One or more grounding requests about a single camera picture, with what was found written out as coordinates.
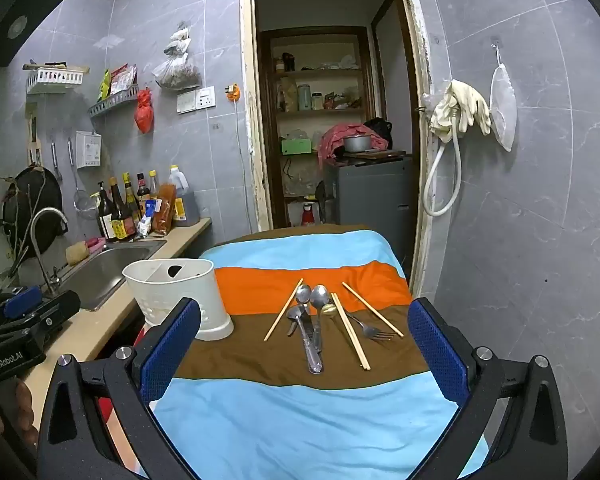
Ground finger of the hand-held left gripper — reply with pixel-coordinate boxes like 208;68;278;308
0;285;45;321
10;292;81;341

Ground wooden shelf unit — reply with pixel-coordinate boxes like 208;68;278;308
257;27;375;228

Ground bare plant twig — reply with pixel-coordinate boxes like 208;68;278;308
0;172;48;271

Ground person's left hand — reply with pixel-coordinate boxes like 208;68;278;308
0;377;38;448

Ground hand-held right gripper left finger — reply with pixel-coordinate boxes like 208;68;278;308
37;297;203;480

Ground steel sink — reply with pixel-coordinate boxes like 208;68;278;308
55;240;167;312

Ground yellow cap sauce bottle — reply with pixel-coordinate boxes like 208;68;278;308
122;172;142;226

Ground red cloth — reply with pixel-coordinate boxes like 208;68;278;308
317;122;375;168

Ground large dark sauce bottle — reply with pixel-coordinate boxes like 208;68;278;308
109;176;137;242

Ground black wok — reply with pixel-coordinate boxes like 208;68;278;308
2;166;63;261

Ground wooden turner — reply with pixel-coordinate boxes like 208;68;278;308
26;102;43;166

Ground blue orange brown striped cloth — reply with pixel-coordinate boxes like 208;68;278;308
105;225;490;480

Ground blue white packet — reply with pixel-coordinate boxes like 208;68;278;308
137;199;163;238

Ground orange red packet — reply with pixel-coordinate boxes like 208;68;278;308
152;183;177;236

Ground white hose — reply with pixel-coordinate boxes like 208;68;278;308
424;130;463;217

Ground white power cable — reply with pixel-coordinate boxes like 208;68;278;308
232;100;253;231

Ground pump dispenser bottle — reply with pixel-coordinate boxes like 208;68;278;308
91;181;113;241

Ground green box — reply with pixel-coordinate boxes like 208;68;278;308
281;137;313;156

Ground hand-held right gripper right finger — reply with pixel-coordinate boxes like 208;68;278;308
407;297;570;480

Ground white plastic basket shelf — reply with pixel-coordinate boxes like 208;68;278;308
26;67;86;96

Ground red plastic bag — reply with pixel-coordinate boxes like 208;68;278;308
134;87;155;134

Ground beige kitchen counter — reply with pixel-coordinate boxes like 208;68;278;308
20;217;213;436

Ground steel faucet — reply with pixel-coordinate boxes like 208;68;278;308
29;207;70;297

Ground grey metal wall shelf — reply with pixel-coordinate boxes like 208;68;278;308
89;85;140;120

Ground white wall box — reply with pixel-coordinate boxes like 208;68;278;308
75;131;102;169

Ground cream door frame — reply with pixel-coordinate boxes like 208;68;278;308
240;0;433;296

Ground wooden cutting board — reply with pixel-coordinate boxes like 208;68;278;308
340;150;407;161

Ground wooden chopstick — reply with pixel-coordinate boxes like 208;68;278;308
331;293;368;372
342;282;405;339
333;292;371;371
264;278;305;343

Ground grey cabinet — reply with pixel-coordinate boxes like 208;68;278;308
324;156;415;271

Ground black range hood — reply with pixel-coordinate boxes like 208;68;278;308
0;0;78;71

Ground white plastic bag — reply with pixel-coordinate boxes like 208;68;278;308
163;22;191;57

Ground black bag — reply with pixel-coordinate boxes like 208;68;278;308
364;117;393;148

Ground clear bag of dried goods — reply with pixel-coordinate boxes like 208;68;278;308
152;55;201;90

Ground red seasoning packet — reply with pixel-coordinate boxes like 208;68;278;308
110;63;138;96

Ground white plastic utensil holder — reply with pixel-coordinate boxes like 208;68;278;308
122;258;235;342

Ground small steel spoon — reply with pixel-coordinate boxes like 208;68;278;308
286;305;305;338

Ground steel mesh strainer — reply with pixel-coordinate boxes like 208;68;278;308
67;137;97;220

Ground steel fork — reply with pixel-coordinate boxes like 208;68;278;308
344;310;397;343

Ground cream rubber gloves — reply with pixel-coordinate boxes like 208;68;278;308
430;80;491;143

